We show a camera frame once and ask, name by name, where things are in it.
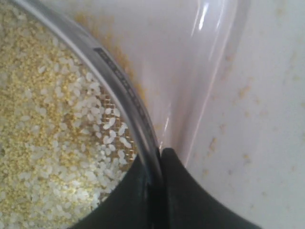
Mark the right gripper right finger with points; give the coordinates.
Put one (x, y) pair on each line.
(189, 205)

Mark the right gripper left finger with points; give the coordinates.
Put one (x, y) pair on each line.
(134, 204)

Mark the round steel mesh sieve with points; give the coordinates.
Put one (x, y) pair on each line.
(109, 75)

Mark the rice and millet grains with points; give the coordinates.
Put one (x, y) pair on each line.
(64, 146)

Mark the clear plastic tray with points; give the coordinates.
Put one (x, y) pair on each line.
(175, 48)

